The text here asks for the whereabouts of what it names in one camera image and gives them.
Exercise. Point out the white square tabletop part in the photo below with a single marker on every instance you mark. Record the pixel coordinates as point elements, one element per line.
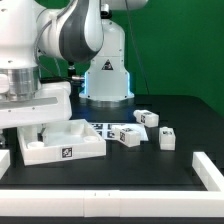
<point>62,141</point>

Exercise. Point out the paper sheet with markers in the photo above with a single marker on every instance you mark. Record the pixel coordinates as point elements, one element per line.
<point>104,129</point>

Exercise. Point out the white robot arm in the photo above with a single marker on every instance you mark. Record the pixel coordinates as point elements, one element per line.
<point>29,30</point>

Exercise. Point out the white fence front wall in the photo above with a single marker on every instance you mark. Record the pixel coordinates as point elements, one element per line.
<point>115,203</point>

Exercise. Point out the white fence wall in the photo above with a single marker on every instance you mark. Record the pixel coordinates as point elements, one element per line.
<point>115,203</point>
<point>208,173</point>
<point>4,162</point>

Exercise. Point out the white fence right wall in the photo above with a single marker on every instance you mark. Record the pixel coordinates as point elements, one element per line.
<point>208,173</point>

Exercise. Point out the white fence left wall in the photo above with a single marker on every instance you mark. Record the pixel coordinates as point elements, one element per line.
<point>4,162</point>

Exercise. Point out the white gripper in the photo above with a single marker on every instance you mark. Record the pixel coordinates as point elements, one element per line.
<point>51,103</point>

